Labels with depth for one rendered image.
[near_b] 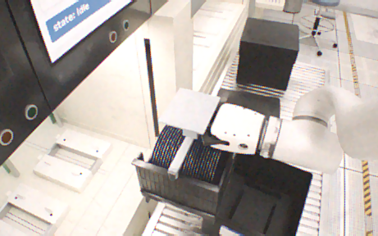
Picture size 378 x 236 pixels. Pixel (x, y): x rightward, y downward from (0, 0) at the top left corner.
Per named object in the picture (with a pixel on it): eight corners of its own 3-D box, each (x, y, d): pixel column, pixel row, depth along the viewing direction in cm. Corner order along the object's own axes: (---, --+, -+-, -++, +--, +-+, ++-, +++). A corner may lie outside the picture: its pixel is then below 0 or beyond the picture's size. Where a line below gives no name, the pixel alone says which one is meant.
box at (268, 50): (287, 92, 146) (299, 50, 128) (234, 82, 152) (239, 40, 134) (289, 63, 166) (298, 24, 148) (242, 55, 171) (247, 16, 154)
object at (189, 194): (211, 237, 72) (222, 165, 50) (141, 211, 78) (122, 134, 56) (235, 166, 89) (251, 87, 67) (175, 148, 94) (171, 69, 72)
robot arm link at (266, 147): (268, 167, 58) (253, 163, 59) (275, 138, 64) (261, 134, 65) (277, 140, 52) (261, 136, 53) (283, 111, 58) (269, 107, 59)
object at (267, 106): (275, 161, 114) (283, 140, 105) (205, 148, 119) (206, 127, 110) (276, 112, 135) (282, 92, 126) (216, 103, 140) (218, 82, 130)
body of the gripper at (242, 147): (257, 165, 58) (207, 150, 61) (266, 131, 65) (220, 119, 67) (265, 141, 53) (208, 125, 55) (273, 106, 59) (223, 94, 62)
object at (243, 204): (198, 231, 93) (200, 207, 81) (230, 171, 111) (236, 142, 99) (277, 268, 84) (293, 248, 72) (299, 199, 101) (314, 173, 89)
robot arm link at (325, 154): (284, 109, 56) (274, 152, 53) (350, 125, 52) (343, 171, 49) (279, 123, 63) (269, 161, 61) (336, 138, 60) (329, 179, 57)
